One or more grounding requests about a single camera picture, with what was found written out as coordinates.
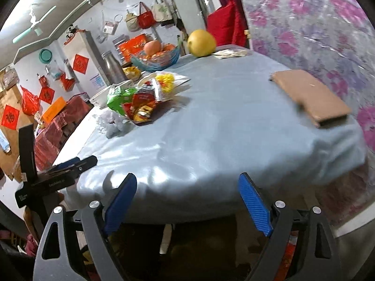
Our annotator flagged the red tote bag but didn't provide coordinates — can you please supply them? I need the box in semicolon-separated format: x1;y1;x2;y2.
138;1;156;29

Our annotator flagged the large orange fruit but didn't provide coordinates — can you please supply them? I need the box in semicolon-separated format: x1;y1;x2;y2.
144;40;162;56

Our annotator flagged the floral plastic-wrapped mattress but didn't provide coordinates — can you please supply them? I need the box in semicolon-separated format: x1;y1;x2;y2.
242;0;374;231

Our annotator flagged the orange box on side table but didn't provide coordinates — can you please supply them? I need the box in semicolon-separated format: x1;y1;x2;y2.
41;96;66;124

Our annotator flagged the beige tote bag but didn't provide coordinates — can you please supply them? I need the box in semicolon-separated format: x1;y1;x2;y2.
151;0;173;23

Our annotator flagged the crumpled paper wrapper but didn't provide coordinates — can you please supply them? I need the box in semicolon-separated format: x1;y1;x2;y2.
212;49;248;60

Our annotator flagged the yellow plastic bag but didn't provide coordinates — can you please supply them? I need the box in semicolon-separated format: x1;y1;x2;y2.
123;66;142;81

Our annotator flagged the green ceiling fan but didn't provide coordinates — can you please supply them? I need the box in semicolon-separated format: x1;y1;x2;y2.
12;5;56;44

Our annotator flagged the red covered side table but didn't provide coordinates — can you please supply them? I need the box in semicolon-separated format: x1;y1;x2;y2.
34;96;91;171

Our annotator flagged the light blue tablecloth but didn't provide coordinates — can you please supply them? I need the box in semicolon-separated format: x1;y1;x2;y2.
57;53;367;223

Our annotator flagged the red plastic bag on wall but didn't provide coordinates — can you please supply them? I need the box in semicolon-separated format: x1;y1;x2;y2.
21;87;40;116

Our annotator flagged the white refrigerator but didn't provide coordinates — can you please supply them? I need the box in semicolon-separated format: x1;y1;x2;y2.
62;30;110;98

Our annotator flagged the red mesh trash basket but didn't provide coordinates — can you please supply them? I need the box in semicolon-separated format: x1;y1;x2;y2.
273;230;299;281

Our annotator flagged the white plastic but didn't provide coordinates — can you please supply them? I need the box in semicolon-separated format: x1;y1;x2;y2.
97;110;129;139

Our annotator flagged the yellow pomelo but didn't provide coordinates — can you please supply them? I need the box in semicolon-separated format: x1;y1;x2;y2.
187;29;217;58

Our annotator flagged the orange gift box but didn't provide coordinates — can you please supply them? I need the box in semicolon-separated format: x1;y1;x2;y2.
119;34;147;63

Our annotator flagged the blue glass fruit bowl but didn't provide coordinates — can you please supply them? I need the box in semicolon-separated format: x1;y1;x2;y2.
130;46;180;73

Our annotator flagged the white ceramic bowl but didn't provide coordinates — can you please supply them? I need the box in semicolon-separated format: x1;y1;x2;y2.
90;84;116;108

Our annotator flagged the red pillow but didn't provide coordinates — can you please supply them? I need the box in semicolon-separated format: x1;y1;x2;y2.
206;0;247;47

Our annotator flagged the brown cardboard book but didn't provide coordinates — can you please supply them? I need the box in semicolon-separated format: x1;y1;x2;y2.
270;70;352;128

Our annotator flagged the steel water bottle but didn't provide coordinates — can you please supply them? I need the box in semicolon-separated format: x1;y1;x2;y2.
102;51;127;84

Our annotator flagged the red fu diamond poster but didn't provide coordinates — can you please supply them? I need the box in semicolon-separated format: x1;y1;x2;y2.
1;105;20;130

